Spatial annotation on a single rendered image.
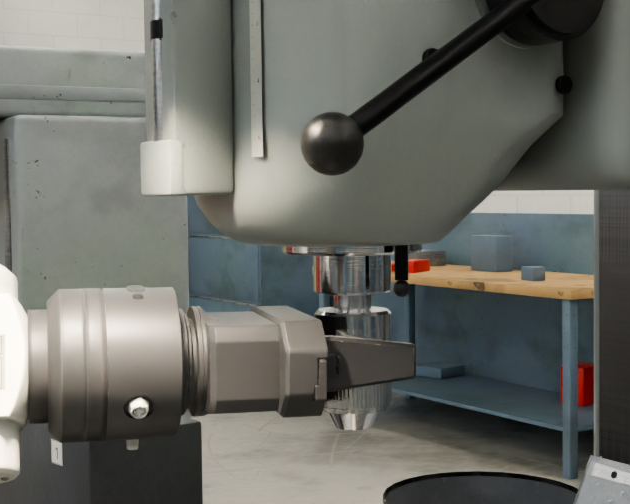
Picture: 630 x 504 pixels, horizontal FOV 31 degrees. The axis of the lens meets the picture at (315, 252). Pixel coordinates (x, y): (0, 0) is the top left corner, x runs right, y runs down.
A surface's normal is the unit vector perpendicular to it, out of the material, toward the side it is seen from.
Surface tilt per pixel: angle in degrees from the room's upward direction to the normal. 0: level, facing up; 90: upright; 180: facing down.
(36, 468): 90
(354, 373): 90
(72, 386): 98
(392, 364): 90
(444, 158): 118
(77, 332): 57
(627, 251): 90
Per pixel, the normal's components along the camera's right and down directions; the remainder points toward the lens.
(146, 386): 0.24, 0.19
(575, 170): -0.75, 0.49
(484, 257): -0.87, 0.04
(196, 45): 0.54, 0.04
